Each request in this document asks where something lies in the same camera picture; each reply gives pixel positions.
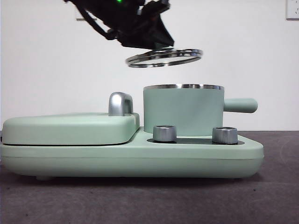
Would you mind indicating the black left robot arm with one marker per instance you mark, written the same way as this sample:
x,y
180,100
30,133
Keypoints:
x,y
130,16

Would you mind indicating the glass pot lid green knob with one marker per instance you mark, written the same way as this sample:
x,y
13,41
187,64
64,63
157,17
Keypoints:
x,y
149,56

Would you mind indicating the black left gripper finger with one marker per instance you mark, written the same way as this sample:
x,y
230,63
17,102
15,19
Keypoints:
x,y
164,35
140,42

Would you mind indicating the silver control knob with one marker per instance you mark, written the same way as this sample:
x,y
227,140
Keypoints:
x,y
224,135
164,134

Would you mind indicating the white wall socket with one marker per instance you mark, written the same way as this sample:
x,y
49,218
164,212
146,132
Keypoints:
x,y
293,9
79,16

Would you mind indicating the mint green breakfast machine base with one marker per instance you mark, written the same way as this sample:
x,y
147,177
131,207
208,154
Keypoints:
x,y
70,161

